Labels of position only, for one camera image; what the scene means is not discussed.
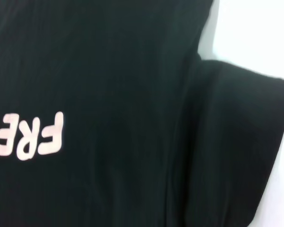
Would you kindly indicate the black shirt with FREE print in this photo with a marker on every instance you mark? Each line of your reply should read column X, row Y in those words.
column 109, row 71

